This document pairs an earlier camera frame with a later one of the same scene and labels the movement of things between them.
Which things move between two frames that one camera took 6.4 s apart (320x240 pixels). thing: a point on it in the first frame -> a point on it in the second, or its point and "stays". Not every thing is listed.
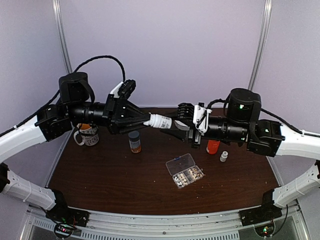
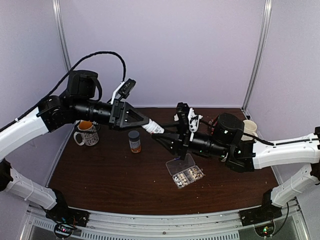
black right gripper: x=180 y=134 -> x=179 y=145
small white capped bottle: x=159 y=121 -> x=153 y=127
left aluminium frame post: x=56 y=4 stays
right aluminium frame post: x=262 y=39 stays
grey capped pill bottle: x=135 y=142 stays
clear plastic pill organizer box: x=184 y=170 stays
